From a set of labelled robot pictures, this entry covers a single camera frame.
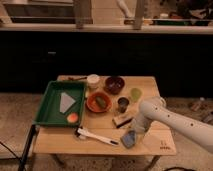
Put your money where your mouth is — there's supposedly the blue sponge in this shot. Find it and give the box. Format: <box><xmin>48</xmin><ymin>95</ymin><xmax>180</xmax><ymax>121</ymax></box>
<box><xmin>120</xmin><ymin>130</ymin><xmax>136</xmax><ymax>149</ymax></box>

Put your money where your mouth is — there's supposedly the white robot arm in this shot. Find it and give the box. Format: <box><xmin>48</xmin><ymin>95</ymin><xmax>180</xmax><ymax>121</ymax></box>
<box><xmin>131</xmin><ymin>96</ymin><xmax>213</xmax><ymax>154</ymax></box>

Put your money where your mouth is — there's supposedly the orange bowl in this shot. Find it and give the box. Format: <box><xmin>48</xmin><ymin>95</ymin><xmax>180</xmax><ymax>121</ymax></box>
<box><xmin>86</xmin><ymin>92</ymin><xmax>112</xmax><ymax>113</ymax></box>

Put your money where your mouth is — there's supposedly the wooden block eraser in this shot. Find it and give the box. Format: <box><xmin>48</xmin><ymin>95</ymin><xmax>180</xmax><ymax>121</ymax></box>
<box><xmin>112</xmin><ymin>114</ymin><xmax>133</xmax><ymax>128</ymax></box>

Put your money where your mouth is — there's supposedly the dark metal cup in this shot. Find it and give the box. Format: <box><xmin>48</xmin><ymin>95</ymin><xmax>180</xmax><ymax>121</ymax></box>
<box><xmin>118</xmin><ymin>97</ymin><xmax>129</xmax><ymax>113</ymax></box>

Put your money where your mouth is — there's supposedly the green translucent cup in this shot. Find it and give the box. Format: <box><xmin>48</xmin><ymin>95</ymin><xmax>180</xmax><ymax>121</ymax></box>
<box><xmin>130</xmin><ymin>88</ymin><xmax>142</xmax><ymax>102</ymax></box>

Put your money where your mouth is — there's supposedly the green pickle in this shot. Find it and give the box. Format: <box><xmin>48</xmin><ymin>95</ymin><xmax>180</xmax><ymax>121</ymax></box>
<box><xmin>95</xmin><ymin>96</ymin><xmax>107</xmax><ymax>108</ymax></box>

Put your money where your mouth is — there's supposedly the white brush with black tip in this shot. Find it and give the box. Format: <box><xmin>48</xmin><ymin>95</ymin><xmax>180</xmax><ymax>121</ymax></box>
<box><xmin>76</xmin><ymin>127</ymin><xmax>119</xmax><ymax>146</ymax></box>

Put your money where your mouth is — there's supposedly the white cup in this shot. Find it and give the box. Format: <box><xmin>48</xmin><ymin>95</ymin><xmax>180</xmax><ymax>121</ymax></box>
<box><xmin>87</xmin><ymin>74</ymin><xmax>100</xmax><ymax>89</ymax></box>

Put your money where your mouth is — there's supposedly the peach fruit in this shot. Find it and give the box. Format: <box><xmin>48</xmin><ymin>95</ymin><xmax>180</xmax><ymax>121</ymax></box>
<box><xmin>67</xmin><ymin>112</ymin><xmax>78</xmax><ymax>123</ymax></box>

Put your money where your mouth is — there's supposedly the grey folded cloth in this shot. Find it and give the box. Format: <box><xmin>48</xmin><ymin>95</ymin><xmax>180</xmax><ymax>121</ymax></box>
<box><xmin>59</xmin><ymin>92</ymin><xmax>76</xmax><ymax>114</ymax></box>

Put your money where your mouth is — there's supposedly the green plastic tray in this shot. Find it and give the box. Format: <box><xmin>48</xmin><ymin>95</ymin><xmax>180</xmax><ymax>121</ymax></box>
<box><xmin>34</xmin><ymin>81</ymin><xmax>86</xmax><ymax>127</ymax></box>

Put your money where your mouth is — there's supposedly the black pole at table side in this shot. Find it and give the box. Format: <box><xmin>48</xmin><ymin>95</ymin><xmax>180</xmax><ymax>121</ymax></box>
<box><xmin>18</xmin><ymin>124</ymin><xmax>36</xmax><ymax>171</ymax></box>

